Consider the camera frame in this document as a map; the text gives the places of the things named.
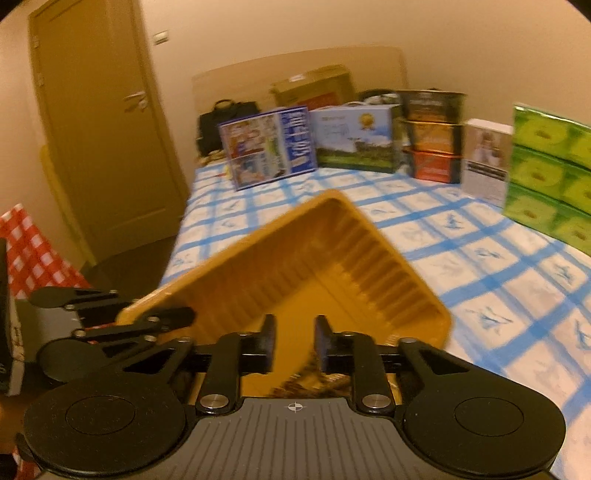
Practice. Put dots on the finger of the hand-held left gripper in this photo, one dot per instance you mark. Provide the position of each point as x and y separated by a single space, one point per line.
101 299
157 319

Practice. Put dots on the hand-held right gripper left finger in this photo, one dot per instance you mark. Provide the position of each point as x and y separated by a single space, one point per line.
268 345

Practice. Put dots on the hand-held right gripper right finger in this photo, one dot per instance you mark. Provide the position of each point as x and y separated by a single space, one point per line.
323 345

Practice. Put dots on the yellow plastic tray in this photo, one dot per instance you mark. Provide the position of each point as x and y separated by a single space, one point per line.
300 258

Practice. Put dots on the red checked cloth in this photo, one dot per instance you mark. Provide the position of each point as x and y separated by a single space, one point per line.
32 258

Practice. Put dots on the brown wooden door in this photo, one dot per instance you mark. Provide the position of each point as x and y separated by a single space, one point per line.
92 138

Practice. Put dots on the blue checked bed sheet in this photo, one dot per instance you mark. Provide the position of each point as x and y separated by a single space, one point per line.
461 258

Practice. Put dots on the illustrated blue milk carton box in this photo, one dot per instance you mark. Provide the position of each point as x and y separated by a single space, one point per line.
263 147

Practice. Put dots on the black bag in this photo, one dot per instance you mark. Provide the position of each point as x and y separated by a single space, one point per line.
221 124

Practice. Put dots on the milk carton box with cows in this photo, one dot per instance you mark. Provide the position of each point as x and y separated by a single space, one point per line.
355 138

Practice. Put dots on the white product box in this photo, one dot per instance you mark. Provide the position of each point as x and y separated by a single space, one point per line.
487 161

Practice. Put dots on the brown cardboard box red label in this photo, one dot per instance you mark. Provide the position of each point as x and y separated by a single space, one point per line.
314 87

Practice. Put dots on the stack of green tissue packs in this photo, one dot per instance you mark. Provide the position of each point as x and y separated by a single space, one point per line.
545 175

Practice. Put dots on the white wall switch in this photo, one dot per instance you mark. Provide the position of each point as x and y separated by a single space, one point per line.
160 37

